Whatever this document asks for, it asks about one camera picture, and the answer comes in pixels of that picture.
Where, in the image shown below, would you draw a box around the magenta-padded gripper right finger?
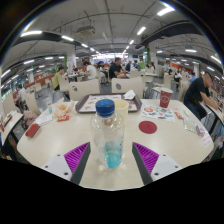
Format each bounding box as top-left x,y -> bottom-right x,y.
131,142 -> 183,186

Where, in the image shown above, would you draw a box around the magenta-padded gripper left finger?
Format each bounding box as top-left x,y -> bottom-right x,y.
41,142 -> 92,186

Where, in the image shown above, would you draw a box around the clear blue-capped water bottle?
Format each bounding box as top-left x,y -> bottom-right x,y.
89,98 -> 126,170

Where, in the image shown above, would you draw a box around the flat round red coaster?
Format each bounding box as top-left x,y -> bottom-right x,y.
138,120 -> 158,135

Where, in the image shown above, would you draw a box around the white paper card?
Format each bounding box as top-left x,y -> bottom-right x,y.
34,113 -> 55,127

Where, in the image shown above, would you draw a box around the clear plastic packet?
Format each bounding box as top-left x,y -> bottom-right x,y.
183,117 -> 206,138

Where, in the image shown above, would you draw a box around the white sheet with colourful stickers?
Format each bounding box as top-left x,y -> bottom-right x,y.
139,104 -> 177,123

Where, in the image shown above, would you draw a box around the pale pink bag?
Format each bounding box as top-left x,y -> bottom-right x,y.
22,109 -> 38,128

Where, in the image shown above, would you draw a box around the crumpled clear snack bag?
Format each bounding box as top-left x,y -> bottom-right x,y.
51,97 -> 75,118

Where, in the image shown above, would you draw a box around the beige dining table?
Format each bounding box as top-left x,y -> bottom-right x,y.
0,111 -> 24,144
206,103 -> 224,129

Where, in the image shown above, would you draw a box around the red paper cup with lid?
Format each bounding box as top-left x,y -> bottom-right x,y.
159,87 -> 174,109

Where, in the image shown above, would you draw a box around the dark brown food tray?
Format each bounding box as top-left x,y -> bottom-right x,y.
74,93 -> 143,114

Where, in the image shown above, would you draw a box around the person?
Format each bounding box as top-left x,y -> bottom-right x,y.
52,66 -> 66,92
16,84 -> 28,108
138,59 -> 147,71
83,60 -> 98,81
183,71 -> 221,121
108,57 -> 129,80

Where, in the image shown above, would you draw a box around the white paper napkin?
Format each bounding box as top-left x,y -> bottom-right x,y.
122,89 -> 137,101

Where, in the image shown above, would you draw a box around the group of beige chairs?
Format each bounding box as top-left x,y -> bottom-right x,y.
129,63 -> 191,101

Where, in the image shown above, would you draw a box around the ceiling air conditioner unit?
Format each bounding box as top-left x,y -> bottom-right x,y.
76,25 -> 97,37

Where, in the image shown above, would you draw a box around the group of ceiling lights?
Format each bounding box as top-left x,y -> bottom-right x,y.
0,6 -> 224,88

